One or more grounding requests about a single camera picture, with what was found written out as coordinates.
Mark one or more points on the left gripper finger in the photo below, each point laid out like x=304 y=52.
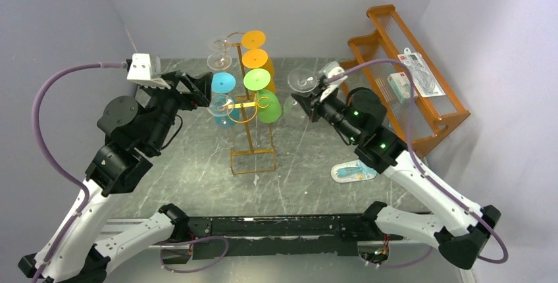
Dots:
x=201 y=87
x=185 y=80

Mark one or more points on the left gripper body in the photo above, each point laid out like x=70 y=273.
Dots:
x=172 y=99

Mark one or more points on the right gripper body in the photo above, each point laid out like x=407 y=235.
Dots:
x=314 y=104

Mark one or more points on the clear flute glass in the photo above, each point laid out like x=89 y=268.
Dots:
x=224 y=112

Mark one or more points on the clear wine glass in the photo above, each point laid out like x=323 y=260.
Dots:
x=219 y=61
x=219 y=44

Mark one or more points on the blue plastic goblet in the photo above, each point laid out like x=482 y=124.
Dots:
x=223 y=83

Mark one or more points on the green plastic goblet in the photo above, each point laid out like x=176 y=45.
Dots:
x=269 y=109

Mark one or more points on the orange plastic goblet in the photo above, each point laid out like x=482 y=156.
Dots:
x=253 y=39
x=259 y=65

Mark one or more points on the orange plastic goblet front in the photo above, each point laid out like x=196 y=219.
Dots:
x=253 y=39

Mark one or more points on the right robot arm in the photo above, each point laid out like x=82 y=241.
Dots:
x=457 y=227

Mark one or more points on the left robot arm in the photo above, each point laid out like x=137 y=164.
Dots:
x=134 y=134

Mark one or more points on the toothbrush blister pack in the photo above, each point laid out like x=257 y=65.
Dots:
x=352 y=171

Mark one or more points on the small teal box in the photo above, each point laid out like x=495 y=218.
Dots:
x=401 y=86

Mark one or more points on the orange wooden shelf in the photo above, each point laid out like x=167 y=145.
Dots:
x=432 y=118

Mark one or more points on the white blister package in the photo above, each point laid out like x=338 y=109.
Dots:
x=423 y=78

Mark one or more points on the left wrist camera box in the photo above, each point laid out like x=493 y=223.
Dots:
x=145 y=70

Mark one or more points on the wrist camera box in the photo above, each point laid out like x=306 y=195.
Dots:
x=334 y=75
x=145 y=70

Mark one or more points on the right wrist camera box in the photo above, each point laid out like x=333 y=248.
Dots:
x=334 y=75

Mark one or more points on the gold wire wine glass rack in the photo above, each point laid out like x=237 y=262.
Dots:
x=245 y=102

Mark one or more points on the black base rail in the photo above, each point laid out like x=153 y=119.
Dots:
x=340 y=234

